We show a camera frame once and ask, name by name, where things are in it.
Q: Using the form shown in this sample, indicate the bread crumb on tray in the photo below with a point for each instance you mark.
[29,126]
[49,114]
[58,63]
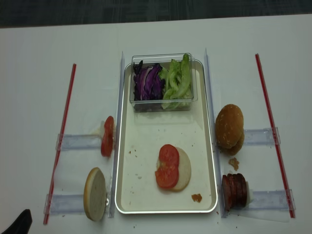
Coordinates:
[196,198]

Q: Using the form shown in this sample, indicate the white block behind sausages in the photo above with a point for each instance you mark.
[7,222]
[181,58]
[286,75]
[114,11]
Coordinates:
[250,196]

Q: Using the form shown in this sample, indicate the white rectangular metal tray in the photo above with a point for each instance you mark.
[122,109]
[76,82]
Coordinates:
[142,134]

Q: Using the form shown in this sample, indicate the black object bottom left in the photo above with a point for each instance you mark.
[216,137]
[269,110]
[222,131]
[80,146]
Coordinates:
[21,225]

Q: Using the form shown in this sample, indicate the brown bun top front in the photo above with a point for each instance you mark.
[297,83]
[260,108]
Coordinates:
[229,126]

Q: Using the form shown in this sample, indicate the brown bun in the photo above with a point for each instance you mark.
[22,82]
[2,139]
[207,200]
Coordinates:
[229,126]
[235,149]

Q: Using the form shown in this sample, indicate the clear plastic salad container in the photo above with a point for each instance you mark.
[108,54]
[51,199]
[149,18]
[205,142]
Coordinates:
[164,61]

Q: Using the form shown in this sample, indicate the left red strip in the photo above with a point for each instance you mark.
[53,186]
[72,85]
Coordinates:
[63,125]

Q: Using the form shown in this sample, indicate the standing tomato slice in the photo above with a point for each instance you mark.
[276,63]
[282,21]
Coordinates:
[109,124]
[107,144]

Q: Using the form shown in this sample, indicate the white block behind tomatoes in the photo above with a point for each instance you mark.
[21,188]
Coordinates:
[101,130]

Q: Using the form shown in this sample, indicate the dark sausage slice left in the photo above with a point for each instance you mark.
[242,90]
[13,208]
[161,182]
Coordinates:
[226,192]

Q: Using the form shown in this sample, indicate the tomato slice on tray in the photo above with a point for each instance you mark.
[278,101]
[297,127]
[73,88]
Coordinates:
[168,156]
[167,176]

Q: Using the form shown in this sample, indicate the left clear vertical rail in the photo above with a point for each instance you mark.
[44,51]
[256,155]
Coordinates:
[117,138]

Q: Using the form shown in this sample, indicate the bread crumb on table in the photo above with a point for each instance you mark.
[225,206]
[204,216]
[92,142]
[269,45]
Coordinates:
[234,163]

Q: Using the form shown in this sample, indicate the lower tomato slice on tray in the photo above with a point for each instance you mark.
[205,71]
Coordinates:
[167,176]

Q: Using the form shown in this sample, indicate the upper standing tomato slice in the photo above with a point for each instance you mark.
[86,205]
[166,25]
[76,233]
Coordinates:
[109,124]

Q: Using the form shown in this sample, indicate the upper right clear holder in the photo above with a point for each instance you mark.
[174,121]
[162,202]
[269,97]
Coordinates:
[266,136]

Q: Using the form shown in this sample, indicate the upper tomato slice on tray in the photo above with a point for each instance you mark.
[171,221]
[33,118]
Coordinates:
[168,156]

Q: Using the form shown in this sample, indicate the red strip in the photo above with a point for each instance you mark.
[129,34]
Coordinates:
[277,147]
[63,125]

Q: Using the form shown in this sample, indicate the white bun slice on tray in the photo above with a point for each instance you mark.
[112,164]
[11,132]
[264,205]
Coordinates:
[184,168]

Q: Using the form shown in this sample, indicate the lower standing tomato slice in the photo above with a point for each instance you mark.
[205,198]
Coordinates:
[107,144]

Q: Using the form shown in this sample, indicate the brown bun behind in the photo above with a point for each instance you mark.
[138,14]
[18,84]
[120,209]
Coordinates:
[235,149]

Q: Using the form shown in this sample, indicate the lower right clear holder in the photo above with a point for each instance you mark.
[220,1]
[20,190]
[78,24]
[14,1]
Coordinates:
[270,200]

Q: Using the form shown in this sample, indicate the green lettuce leaves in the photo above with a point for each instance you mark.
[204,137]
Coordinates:
[177,84]

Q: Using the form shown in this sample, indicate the upper left clear holder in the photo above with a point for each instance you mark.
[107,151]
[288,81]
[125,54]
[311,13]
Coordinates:
[67,142]

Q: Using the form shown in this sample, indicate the clear holder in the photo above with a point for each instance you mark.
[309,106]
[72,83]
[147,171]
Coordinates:
[63,204]
[266,136]
[67,142]
[270,200]

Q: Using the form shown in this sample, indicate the purple cabbage leaves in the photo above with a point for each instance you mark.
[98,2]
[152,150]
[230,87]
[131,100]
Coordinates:
[148,84]

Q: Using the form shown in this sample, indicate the right red strip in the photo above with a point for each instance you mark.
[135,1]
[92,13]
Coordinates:
[277,147]

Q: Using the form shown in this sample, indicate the dark sausage slices stack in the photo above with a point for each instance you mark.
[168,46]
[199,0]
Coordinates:
[238,187]

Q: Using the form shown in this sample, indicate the lower left clear holder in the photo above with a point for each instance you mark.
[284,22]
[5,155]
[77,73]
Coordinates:
[63,204]

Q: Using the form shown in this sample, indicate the standing white bun half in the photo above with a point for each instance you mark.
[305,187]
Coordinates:
[94,197]

